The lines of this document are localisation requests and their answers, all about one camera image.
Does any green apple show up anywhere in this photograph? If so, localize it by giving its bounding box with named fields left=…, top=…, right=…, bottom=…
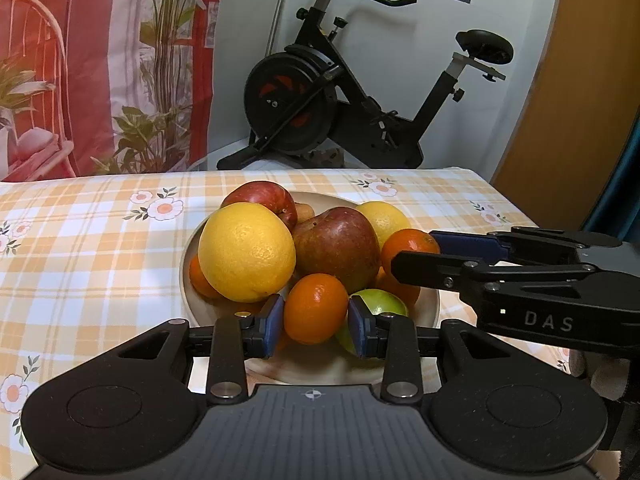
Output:
left=335, top=288, right=409, bottom=356

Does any small orange tangerine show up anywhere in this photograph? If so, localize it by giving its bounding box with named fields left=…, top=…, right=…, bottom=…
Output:
left=189, top=256, right=221, bottom=300

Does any beige round plate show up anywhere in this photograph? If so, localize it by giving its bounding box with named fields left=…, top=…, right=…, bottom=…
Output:
left=180, top=191, right=440, bottom=385

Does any orange tangerine gripper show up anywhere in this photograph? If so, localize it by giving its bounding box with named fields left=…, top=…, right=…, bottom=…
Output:
left=283, top=273, right=349, bottom=346

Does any yellow lemon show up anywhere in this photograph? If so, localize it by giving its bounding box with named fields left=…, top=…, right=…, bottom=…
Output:
left=198, top=203, right=296, bottom=304
left=356, top=202, right=411, bottom=248

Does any brownish red apple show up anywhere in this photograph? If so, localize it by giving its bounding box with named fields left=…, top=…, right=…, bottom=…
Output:
left=293, top=207, right=380, bottom=294

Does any small brown kiwi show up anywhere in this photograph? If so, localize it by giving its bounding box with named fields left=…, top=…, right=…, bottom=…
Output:
left=295, top=203, right=316, bottom=223

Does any orange wooden door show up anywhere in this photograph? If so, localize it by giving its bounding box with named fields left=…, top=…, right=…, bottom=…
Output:
left=492, top=0, right=639, bottom=229

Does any orange plaid tablecloth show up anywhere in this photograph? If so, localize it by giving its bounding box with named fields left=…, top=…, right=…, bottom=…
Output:
left=0, top=166, right=576, bottom=480

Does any black exercise bike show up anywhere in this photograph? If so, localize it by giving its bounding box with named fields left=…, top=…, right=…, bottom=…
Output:
left=217, top=0, right=514, bottom=170

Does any red printed backdrop curtain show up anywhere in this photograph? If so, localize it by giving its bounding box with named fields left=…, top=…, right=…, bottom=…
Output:
left=1, top=0, right=220, bottom=182

